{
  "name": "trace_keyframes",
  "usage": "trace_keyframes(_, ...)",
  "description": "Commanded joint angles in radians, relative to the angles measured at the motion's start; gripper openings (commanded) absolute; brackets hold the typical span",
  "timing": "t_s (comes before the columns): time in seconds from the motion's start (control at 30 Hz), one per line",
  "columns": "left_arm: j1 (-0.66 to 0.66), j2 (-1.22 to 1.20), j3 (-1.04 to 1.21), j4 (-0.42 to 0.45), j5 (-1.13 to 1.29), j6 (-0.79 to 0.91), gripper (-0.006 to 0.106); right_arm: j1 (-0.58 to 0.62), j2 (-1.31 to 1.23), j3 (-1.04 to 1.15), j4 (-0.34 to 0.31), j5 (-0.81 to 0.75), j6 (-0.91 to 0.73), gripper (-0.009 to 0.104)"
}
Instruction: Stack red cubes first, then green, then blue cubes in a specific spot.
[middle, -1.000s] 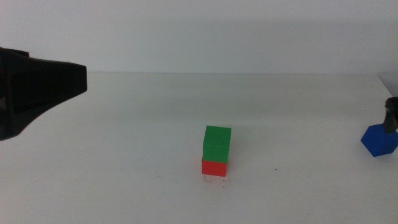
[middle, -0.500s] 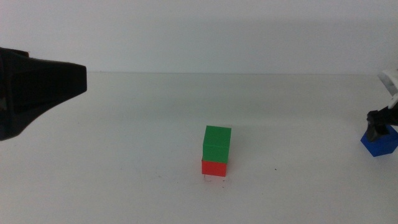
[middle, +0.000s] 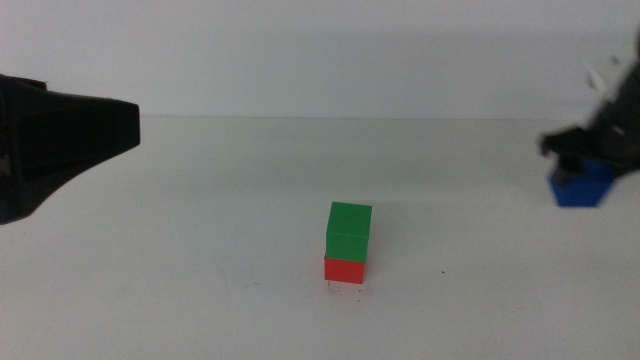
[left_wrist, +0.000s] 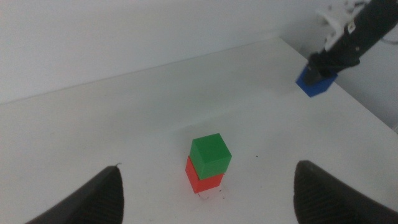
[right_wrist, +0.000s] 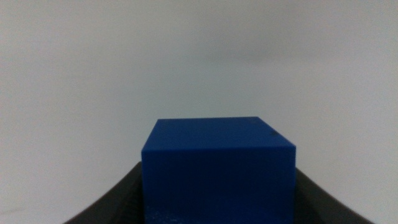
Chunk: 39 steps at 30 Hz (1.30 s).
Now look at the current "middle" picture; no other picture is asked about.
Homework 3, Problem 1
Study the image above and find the blue cube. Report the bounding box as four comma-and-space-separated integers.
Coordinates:
547, 158, 617, 209

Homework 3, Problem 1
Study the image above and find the green cube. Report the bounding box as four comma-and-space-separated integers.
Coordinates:
325, 201, 373, 264

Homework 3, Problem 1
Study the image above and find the red cube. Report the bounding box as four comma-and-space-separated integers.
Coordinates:
323, 256, 367, 285

